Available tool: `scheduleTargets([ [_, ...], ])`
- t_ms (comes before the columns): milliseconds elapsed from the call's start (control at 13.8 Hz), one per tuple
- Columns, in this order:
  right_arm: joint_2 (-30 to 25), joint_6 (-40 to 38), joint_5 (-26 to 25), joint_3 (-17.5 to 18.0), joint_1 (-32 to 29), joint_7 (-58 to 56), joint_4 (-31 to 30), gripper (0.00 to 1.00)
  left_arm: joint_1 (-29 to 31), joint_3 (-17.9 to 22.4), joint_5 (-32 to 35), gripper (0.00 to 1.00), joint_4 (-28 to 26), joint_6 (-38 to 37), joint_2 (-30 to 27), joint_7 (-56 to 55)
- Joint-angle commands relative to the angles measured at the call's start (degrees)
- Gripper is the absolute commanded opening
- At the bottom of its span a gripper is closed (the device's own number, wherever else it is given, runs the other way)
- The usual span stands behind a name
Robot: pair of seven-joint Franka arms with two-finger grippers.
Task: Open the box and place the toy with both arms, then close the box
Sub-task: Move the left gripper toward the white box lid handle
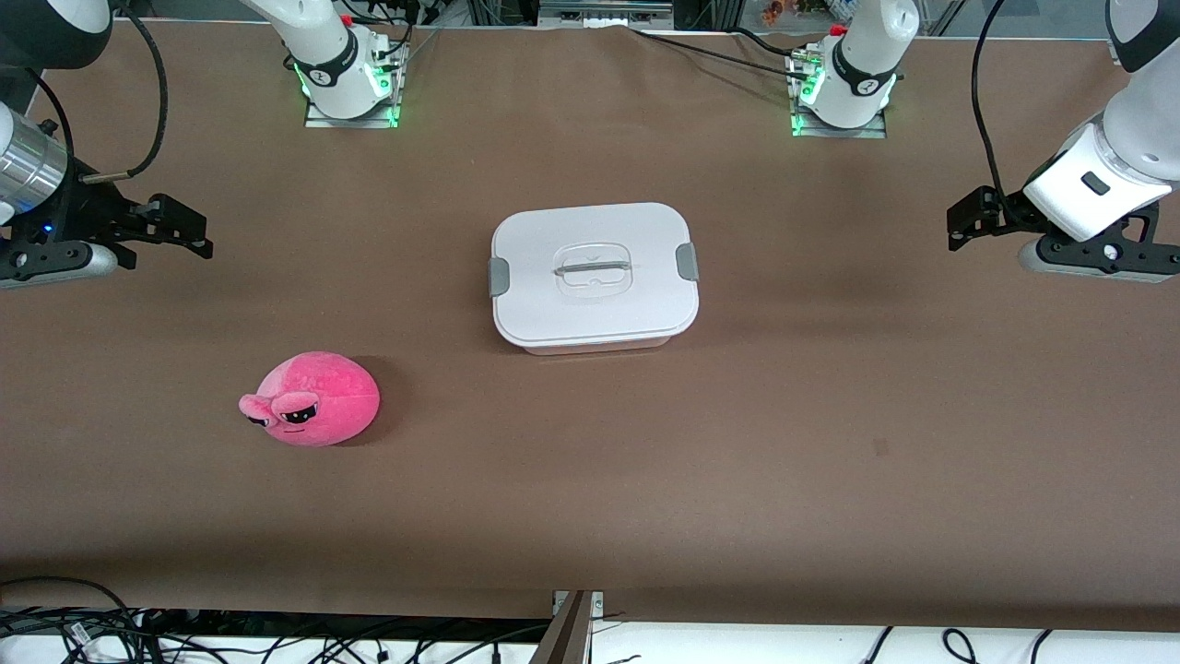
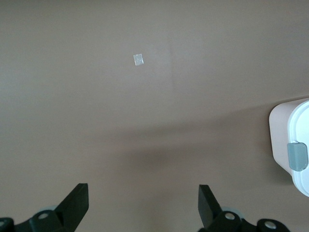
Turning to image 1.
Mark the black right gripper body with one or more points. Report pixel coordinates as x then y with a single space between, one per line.
95 205

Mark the pink plush toy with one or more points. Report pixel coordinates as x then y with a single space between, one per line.
332 397

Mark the white box lid grey latches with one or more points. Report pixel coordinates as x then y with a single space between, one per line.
553 314

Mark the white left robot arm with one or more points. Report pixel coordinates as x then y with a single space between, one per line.
1134 120

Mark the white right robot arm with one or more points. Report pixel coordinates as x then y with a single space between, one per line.
323 55

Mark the orange toy figure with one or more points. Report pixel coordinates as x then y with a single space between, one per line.
772 12

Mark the pale pink plastic box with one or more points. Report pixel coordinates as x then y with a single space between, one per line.
599 349

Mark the brown table cover sheet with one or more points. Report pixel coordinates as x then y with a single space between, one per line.
590 507

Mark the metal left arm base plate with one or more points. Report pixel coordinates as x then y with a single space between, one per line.
839 132

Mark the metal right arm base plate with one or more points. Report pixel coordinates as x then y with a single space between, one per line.
318 122

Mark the small metal bracket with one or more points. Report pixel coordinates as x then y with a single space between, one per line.
597 604

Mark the brown wooden post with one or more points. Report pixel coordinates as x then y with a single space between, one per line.
562 641

